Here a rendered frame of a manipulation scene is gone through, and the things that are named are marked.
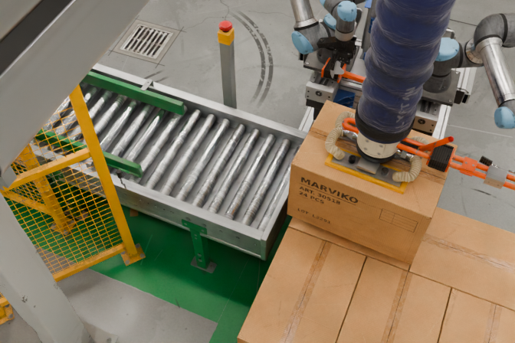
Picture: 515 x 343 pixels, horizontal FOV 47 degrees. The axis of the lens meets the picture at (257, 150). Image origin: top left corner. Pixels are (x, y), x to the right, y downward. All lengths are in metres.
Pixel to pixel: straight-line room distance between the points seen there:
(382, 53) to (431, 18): 0.21
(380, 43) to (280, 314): 1.31
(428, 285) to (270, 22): 2.58
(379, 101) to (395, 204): 0.47
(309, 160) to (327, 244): 0.55
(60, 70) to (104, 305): 3.28
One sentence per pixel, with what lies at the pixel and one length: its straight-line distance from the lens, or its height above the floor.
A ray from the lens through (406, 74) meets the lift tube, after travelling 2.05.
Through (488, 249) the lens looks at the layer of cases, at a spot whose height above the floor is 0.54.
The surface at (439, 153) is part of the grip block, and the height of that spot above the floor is 1.22.
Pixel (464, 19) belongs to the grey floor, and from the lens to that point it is 5.01.
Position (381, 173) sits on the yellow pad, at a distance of 2.46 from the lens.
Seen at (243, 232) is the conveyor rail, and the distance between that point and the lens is 2.85.
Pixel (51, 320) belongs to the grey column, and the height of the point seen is 0.58.
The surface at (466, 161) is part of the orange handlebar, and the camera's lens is 2.43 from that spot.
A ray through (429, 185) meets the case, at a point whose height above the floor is 1.07.
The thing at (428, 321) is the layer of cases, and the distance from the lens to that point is 2.81.
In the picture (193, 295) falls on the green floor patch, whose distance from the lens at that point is 3.37.
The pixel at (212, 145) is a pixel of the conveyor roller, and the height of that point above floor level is 0.55.
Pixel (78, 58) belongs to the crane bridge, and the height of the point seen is 2.96.
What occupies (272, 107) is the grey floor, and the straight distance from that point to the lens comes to 4.10.
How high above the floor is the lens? 3.07
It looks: 53 degrees down
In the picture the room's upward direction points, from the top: straight up
